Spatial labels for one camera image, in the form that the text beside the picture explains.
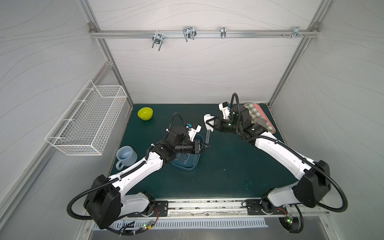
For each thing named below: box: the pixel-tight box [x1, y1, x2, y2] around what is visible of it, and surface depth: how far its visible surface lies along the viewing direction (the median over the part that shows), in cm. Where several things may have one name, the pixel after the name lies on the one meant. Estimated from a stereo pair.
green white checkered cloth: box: [243, 103, 275, 133], surface depth 114 cm
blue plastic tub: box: [171, 134, 204, 171], surface depth 85 cm
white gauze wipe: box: [203, 113, 216, 132], surface depth 75 cm
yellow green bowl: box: [137, 107, 154, 121], surface depth 113 cm
